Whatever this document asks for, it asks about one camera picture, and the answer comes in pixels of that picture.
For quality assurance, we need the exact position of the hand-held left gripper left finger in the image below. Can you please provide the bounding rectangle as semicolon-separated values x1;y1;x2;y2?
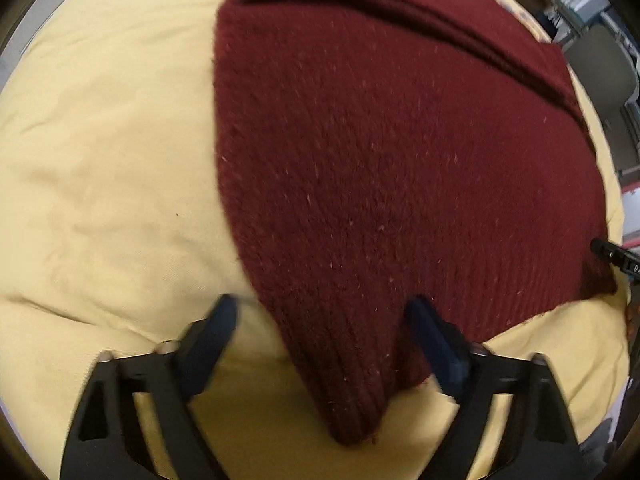
60;294;239;480

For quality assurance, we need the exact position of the yellow dinosaur printed blanket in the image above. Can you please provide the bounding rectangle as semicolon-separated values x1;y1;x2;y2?
0;0;631;480

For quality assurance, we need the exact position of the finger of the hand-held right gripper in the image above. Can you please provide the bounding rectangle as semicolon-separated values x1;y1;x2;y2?
590;239;640;277

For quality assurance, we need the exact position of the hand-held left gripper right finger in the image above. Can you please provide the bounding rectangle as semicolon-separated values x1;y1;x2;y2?
403;296;587;480

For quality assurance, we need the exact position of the grey chair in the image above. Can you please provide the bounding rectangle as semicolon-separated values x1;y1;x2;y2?
562;25;640;171

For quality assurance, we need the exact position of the maroon knit sweater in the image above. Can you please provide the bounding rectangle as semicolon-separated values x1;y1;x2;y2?
212;0;618;448

